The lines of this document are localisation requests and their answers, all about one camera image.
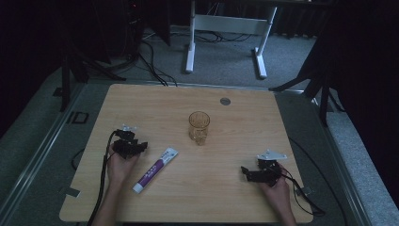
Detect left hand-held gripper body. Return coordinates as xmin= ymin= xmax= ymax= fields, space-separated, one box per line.
xmin=112 ymin=123 xmax=143 ymax=160

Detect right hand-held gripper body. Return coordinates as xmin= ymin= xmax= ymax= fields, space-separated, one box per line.
xmin=254 ymin=149 xmax=288 ymax=188

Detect white and purple toothpaste tube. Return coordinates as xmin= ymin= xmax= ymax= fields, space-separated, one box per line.
xmin=132 ymin=146 xmax=180 ymax=194

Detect person's left hand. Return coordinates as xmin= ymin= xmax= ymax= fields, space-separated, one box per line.
xmin=106 ymin=145 xmax=141 ymax=189

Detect person's right hand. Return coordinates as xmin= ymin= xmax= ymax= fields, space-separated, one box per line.
xmin=258 ymin=163 xmax=293 ymax=212

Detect clear glass cup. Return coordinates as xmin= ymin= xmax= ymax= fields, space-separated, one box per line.
xmin=187 ymin=110 xmax=211 ymax=147

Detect black metal stand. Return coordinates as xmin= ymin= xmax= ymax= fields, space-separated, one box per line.
xmin=59 ymin=43 xmax=127 ymax=113
xmin=268 ymin=59 xmax=346 ymax=128

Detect black computer tower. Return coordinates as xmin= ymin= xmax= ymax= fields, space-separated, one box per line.
xmin=116 ymin=0 xmax=146 ymax=61

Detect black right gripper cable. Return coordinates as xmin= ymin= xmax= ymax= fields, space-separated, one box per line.
xmin=278 ymin=165 xmax=327 ymax=218

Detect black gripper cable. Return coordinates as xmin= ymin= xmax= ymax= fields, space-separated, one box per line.
xmin=278 ymin=165 xmax=327 ymax=218
xmin=87 ymin=129 xmax=126 ymax=226

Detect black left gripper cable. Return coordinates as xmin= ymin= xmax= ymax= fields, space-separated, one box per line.
xmin=87 ymin=129 xmax=126 ymax=226

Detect thin black floor cable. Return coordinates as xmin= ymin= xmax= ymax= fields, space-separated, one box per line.
xmin=71 ymin=148 xmax=87 ymax=172
xmin=287 ymin=137 xmax=348 ymax=226

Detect black floor cables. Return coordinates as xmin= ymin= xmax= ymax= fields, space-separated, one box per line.
xmin=137 ymin=29 xmax=179 ymax=88

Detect white desk frame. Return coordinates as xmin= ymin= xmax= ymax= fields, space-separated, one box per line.
xmin=184 ymin=0 xmax=279 ymax=80

